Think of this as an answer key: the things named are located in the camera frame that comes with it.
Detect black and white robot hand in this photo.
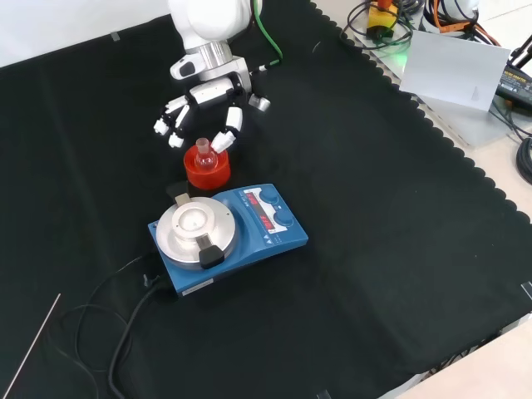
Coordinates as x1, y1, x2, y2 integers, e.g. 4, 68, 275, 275
152, 70, 272, 153

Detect clear round-bottom flask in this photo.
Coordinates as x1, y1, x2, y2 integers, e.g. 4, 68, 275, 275
195, 137, 218, 172

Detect blue-base heater with steel plate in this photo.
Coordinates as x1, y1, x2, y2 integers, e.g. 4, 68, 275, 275
147, 181, 309, 301

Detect black bench cloth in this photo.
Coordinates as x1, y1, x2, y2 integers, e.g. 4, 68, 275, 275
0, 0, 532, 399

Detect yellow stop button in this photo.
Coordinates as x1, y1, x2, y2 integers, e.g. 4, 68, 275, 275
365, 0, 401, 39

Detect pale white board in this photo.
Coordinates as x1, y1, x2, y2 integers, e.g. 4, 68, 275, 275
398, 29, 511, 112

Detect thin steel rod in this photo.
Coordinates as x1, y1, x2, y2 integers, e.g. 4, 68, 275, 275
0, 293, 62, 399

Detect black power adapter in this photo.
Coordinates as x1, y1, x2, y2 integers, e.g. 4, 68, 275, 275
494, 68, 532, 107

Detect black tripod leg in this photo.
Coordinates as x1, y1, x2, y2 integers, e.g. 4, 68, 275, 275
510, 35, 532, 70

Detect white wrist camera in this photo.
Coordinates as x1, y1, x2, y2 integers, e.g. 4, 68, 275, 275
169, 57, 200, 81

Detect green cable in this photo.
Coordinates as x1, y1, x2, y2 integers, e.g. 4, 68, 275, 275
253, 0, 284, 74

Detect orange flask support ring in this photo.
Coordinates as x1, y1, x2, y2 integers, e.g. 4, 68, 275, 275
184, 141, 232, 191

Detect black cable loops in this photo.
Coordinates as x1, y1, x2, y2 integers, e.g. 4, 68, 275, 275
339, 0, 413, 52

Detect thin black cable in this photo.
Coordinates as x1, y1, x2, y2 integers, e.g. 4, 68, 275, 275
47, 255, 145, 399

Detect thick black power cable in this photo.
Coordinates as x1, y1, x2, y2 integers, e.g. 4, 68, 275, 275
107, 282, 175, 399

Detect orange cable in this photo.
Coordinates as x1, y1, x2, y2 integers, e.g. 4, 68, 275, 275
431, 0, 500, 47

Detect black coiled cable bundle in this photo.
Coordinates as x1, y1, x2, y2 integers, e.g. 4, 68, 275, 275
515, 136, 532, 186

